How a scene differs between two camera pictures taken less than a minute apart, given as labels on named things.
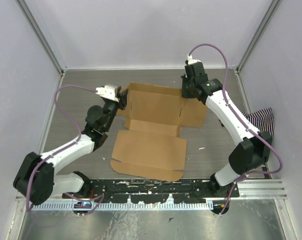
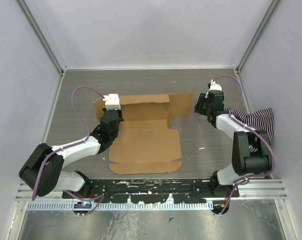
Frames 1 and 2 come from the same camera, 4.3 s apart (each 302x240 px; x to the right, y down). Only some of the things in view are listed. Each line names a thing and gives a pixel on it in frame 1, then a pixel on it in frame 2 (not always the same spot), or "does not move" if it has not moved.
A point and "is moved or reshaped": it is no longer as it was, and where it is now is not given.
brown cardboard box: x=151 y=147 is moved or reshaped
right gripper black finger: x=186 y=92 to x=200 y=106
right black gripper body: x=187 y=83 to x=209 y=107
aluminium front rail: x=264 y=189 does not move
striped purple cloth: x=262 y=119 does not move
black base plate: x=154 y=191 does not move
